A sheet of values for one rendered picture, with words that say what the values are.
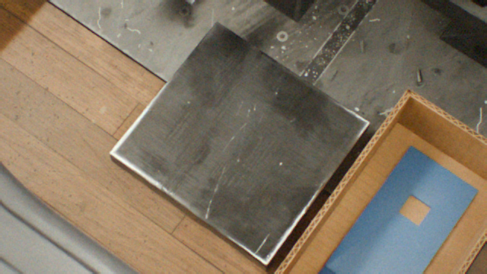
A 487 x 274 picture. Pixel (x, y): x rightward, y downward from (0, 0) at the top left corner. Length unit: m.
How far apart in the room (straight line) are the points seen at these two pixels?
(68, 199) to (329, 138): 0.24
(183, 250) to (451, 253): 0.23
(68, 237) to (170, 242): 0.39
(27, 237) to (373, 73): 0.51
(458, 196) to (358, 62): 0.15
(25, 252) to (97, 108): 0.44
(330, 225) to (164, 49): 0.23
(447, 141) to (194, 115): 0.22
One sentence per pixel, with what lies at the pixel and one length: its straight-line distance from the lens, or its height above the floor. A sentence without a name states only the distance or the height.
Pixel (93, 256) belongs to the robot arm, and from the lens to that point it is 0.48.
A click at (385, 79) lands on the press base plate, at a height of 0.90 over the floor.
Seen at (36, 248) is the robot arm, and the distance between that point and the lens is 0.47.
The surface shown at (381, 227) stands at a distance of 0.86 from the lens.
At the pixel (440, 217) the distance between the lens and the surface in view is 0.87.
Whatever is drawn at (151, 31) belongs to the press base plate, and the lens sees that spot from 0.93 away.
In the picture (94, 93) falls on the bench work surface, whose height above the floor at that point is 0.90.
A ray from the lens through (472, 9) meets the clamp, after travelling 0.88.
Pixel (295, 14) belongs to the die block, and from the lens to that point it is 0.92.
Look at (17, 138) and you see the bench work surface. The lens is 0.90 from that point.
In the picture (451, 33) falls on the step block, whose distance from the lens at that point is 0.93.
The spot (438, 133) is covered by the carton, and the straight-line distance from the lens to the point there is 0.87.
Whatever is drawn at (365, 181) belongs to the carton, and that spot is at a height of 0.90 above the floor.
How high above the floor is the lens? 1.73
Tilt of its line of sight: 70 degrees down
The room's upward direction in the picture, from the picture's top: 3 degrees clockwise
